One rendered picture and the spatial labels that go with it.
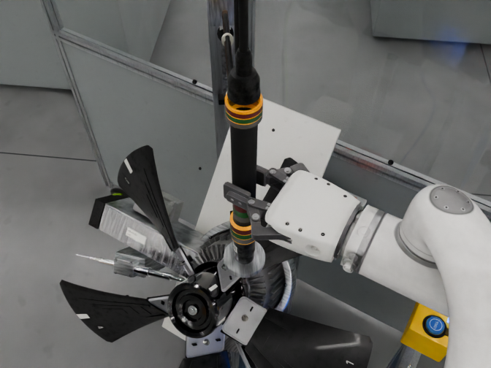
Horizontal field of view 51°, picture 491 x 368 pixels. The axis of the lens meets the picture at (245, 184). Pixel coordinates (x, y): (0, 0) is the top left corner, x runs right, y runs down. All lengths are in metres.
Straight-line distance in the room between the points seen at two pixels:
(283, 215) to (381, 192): 1.08
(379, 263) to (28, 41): 2.83
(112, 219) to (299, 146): 0.51
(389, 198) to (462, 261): 1.19
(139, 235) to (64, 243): 1.45
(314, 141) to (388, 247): 0.61
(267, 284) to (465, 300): 0.71
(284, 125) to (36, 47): 2.24
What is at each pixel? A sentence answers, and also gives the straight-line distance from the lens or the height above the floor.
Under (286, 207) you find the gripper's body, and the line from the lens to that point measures 0.65.
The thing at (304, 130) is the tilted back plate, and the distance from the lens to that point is 1.20.
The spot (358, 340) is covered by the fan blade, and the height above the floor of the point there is 1.19.
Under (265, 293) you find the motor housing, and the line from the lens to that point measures 1.18.
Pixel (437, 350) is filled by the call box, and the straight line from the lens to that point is 1.32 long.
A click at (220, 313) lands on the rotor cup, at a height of 1.23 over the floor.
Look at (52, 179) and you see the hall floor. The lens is 2.99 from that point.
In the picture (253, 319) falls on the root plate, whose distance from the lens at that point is 1.11.
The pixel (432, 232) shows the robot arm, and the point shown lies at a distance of 0.56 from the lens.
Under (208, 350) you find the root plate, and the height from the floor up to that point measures 1.09.
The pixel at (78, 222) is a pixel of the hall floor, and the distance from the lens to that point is 2.77.
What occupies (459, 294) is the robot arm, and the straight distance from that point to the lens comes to 0.54.
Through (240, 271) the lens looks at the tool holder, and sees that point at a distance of 0.85.
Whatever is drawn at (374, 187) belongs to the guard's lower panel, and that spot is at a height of 0.89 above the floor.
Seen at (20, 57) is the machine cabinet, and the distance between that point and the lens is 3.36.
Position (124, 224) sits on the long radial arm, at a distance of 1.32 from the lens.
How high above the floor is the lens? 2.21
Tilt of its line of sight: 52 degrees down
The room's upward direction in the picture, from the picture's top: straight up
